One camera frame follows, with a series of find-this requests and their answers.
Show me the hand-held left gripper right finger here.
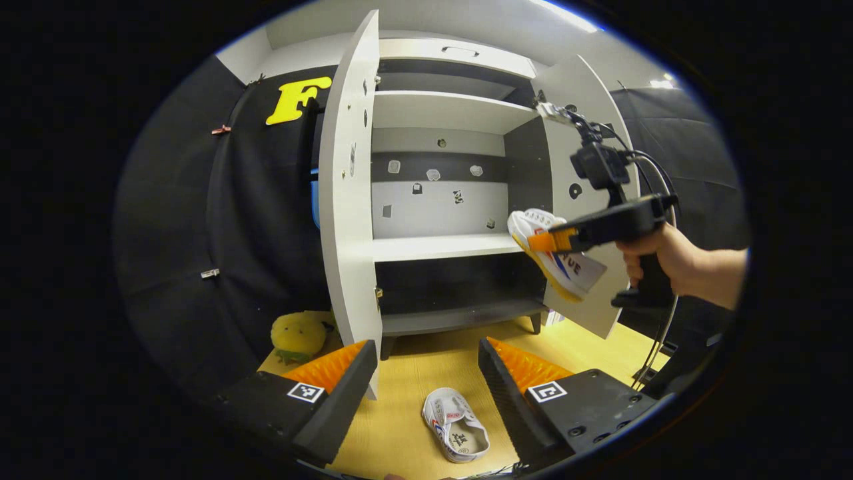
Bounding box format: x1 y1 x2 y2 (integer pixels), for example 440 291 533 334
478 337 667 469

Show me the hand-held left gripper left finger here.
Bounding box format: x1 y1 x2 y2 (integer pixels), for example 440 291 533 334
213 340 379 467

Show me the white canvas shoe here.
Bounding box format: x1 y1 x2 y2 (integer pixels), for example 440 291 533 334
508 209 608 303
422 388 490 464

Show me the white shoe cabinet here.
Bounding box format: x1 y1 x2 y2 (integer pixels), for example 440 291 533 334
370 38 554 361

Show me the white shoe cabinet door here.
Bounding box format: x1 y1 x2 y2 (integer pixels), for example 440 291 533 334
318 9 384 401
533 55 640 339

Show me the white cabinet drawer front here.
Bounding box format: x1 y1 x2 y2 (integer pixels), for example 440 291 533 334
379 38 537 79

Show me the yellow plush toy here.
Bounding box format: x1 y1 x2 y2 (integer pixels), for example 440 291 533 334
270 311 329 365

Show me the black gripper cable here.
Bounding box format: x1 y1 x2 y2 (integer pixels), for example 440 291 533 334
593 123 680 391

